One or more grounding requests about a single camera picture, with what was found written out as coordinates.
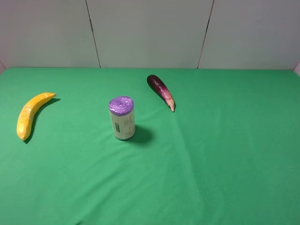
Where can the green tablecloth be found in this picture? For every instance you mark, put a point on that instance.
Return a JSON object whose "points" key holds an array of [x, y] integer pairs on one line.
{"points": [[228, 155]]}

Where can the purple eggplant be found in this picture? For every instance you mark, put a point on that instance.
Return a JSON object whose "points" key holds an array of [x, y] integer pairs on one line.
{"points": [[160, 88]]}

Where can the yellow banana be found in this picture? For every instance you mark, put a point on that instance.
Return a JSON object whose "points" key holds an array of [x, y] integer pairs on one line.
{"points": [[27, 114]]}

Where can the purple garbage bag roll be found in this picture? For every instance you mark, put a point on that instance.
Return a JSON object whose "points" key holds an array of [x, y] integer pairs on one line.
{"points": [[122, 114]]}

